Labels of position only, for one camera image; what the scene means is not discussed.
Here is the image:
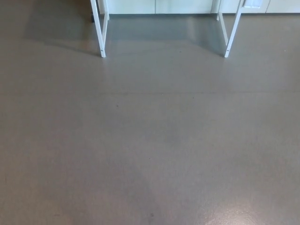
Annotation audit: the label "white desk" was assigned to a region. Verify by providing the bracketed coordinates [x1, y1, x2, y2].
[90, 0, 247, 58]

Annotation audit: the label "white cabinet fronts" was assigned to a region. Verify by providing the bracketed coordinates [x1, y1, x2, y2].
[97, 0, 300, 15]

